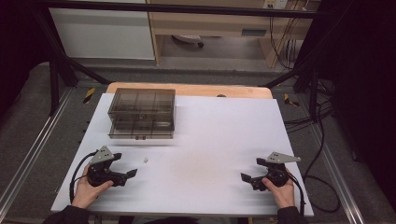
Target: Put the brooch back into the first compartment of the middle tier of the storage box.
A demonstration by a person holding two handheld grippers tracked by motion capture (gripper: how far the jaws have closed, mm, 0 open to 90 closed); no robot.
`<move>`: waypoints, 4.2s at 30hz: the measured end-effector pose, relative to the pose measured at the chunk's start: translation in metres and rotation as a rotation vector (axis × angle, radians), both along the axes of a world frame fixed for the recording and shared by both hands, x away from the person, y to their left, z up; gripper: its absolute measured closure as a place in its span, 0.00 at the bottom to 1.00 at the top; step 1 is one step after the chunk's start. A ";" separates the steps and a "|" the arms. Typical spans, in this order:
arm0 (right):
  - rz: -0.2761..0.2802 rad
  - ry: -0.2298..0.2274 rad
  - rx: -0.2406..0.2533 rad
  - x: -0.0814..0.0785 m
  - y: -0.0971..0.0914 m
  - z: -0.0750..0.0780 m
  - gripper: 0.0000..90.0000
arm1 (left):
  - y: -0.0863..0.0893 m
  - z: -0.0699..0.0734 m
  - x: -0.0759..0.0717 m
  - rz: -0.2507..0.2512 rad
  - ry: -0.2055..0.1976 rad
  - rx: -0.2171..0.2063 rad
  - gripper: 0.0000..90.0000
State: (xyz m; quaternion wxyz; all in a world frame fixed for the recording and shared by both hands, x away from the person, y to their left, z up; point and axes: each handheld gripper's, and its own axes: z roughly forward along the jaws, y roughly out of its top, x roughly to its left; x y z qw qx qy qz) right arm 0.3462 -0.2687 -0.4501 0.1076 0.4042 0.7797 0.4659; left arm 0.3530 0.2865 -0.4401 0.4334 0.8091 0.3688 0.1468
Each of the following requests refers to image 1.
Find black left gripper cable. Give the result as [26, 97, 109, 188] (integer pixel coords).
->
[68, 150, 99, 204]

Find white power strip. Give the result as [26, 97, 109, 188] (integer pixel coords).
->
[262, 0, 289, 10]

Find black metal frame bar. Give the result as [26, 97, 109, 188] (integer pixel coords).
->
[43, 0, 331, 20]

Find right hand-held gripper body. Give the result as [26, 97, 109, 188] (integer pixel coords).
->
[250, 151, 302, 191]

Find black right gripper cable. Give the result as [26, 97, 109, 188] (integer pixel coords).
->
[287, 172, 306, 217]

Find white table board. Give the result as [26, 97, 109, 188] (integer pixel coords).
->
[50, 92, 315, 217]

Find black metal stand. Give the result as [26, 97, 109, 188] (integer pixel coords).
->
[262, 18, 337, 122]
[29, 6, 112, 117]

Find black curtain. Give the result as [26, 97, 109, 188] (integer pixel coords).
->
[0, 0, 68, 119]
[293, 0, 396, 203]

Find yellow black floor tape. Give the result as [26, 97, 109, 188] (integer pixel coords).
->
[283, 92, 301, 108]
[82, 87, 96, 105]

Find wooden desk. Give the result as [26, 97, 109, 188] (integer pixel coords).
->
[146, 0, 321, 69]

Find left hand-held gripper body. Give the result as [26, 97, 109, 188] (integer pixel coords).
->
[86, 145, 129, 189]

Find white cabinet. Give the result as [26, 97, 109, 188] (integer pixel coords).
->
[49, 0, 156, 61]

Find chair base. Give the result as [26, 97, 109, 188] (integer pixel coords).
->
[171, 34, 205, 49]

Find transparent brown drawer box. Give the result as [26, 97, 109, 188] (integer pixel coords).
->
[107, 87, 177, 141]

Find hanging black cables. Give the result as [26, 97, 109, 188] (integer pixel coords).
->
[268, 16, 302, 71]

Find wooden table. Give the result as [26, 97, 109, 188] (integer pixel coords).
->
[106, 81, 274, 100]

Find person's left hand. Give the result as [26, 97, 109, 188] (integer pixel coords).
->
[71, 163, 115, 210]

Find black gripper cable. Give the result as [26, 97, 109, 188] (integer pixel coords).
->
[287, 172, 306, 217]
[68, 150, 99, 204]

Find black floor cables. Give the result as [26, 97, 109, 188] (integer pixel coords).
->
[283, 78, 342, 215]

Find metal floor rail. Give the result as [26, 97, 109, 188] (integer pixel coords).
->
[311, 124, 367, 224]
[0, 88, 76, 213]

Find person's right hand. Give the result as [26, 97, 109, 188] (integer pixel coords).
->
[261, 168, 296, 210]

